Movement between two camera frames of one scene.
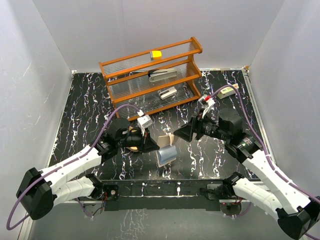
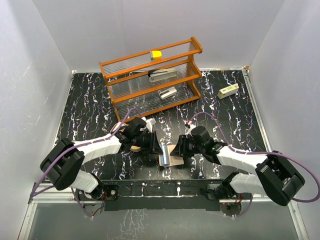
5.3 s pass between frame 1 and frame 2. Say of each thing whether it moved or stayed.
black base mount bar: stayed
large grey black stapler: stayed
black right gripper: moved
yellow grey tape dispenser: stayed
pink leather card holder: moved
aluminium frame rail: stayed
